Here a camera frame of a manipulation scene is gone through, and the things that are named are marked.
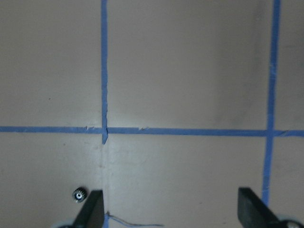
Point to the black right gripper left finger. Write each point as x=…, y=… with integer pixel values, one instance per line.
x=92, y=213

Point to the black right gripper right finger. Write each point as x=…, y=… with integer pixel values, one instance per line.
x=253, y=213

